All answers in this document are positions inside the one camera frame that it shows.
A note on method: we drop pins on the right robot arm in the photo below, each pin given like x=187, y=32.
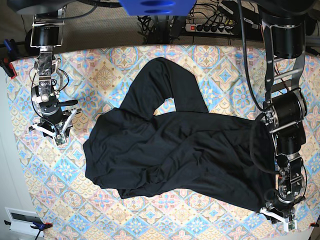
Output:
x=46, y=34

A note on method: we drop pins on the patterned tablecloth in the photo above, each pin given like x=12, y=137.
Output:
x=99, y=79

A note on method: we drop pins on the round black speaker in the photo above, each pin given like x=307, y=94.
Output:
x=27, y=43

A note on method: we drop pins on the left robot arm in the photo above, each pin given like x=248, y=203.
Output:
x=283, y=26

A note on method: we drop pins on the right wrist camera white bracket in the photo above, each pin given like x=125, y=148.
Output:
x=60, y=131

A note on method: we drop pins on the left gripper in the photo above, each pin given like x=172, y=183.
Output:
x=280, y=207

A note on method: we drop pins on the black orange bottom clamp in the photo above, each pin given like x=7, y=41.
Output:
x=37, y=226

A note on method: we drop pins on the black t-shirt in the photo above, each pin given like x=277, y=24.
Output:
x=162, y=137

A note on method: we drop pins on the white wall outlet box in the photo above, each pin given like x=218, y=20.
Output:
x=22, y=220

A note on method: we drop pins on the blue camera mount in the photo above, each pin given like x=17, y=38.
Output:
x=157, y=7

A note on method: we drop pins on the white power strip red switch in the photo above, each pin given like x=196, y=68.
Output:
x=219, y=29

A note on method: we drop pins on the blue table clamp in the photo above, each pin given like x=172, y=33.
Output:
x=6, y=62

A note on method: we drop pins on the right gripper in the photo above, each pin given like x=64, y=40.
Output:
x=55, y=115

